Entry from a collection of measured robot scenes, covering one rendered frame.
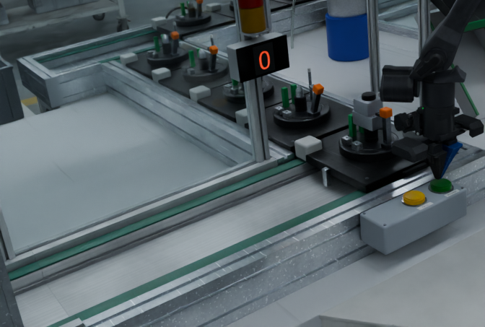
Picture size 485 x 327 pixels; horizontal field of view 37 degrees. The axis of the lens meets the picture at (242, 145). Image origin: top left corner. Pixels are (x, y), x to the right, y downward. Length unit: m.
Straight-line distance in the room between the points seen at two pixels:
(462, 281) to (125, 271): 0.61
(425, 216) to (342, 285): 0.20
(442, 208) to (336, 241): 0.21
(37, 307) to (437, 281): 0.71
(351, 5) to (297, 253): 1.29
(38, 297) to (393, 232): 0.65
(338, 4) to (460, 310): 1.38
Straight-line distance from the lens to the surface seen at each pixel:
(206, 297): 1.24
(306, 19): 2.88
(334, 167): 1.52
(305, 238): 1.30
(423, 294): 1.33
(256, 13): 1.44
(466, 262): 1.41
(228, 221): 1.47
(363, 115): 1.54
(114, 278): 1.36
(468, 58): 1.73
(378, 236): 1.34
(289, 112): 1.72
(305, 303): 1.31
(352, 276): 1.37
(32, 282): 1.41
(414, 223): 1.37
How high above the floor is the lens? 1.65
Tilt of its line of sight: 24 degrees down
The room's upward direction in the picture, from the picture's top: 8 degrees counter-clockwise
